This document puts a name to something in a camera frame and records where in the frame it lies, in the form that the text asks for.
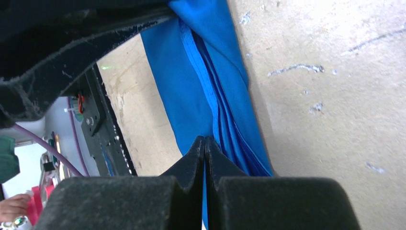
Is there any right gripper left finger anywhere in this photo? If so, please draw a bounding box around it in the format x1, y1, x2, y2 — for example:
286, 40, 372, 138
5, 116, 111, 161
34, 136, 204, 230

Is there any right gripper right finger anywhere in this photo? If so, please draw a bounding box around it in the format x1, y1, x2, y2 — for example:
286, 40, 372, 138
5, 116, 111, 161
204, 137, 360, 230

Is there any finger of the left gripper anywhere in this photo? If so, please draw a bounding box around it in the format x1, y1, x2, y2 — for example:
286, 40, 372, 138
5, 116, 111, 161
0, 6, 175, 128

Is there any blue cloth napkin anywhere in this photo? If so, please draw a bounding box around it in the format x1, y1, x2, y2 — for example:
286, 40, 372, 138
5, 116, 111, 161
141, 0, 275, 230

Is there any person hand in background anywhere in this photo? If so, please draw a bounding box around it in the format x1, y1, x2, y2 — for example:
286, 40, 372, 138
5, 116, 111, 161
0, 194, 31, 222

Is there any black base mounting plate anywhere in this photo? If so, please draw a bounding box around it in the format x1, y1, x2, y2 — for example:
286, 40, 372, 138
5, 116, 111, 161
74, 64, 137, 176

